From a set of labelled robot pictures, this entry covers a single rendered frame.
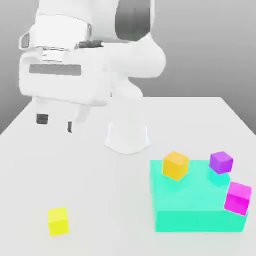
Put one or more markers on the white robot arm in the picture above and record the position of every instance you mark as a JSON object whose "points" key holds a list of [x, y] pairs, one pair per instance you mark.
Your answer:
{"points": [[128, 60]]}

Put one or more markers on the small orange cube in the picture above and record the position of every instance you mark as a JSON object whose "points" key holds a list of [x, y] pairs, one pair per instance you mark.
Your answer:
{"points": [[175, 166]]}

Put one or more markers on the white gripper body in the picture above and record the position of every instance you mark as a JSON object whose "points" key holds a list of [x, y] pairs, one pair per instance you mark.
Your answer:
{"points": [[60, 86]]}

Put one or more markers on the large turquoise box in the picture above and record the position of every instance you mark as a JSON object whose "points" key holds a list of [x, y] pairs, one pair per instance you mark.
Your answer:
{"points": [[192, 202]]}

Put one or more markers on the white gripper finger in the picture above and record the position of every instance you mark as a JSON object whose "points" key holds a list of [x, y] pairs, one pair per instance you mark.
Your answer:
{"points": [[41, 112], [77, 116]]}

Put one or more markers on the small magenta cube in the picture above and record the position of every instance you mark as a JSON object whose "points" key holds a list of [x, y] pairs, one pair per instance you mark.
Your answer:
{"points": [[238, 199]]}

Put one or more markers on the small purple cube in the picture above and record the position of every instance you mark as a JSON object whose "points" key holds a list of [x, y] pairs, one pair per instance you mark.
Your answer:
{"points": [[221, 163]]}

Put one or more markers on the small yellow cube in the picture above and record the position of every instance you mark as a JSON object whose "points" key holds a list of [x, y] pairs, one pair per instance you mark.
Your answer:
{"points": [[58, 221]]}

